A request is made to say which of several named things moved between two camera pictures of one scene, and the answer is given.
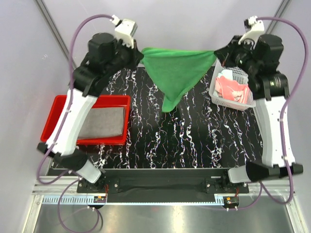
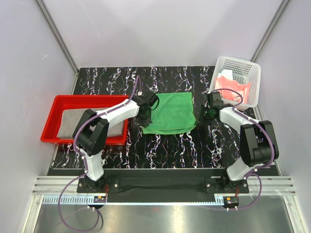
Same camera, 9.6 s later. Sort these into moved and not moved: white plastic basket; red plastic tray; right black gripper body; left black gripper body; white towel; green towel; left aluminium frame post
Moved: right black gripper body; green towel; left black gripper body
Not moved: left aluminium frame post; red plastic tray; white towel; white plastic basket
